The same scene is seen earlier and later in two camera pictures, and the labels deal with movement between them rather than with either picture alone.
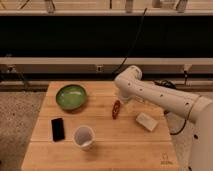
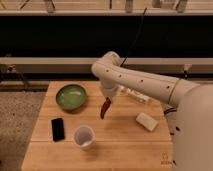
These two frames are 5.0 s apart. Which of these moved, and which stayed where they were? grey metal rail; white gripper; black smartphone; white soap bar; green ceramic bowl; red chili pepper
Moved: white gripper; red chili pepper
Stayed: black smartphone; green ceramic bowl; grey metal rail; white soap bar
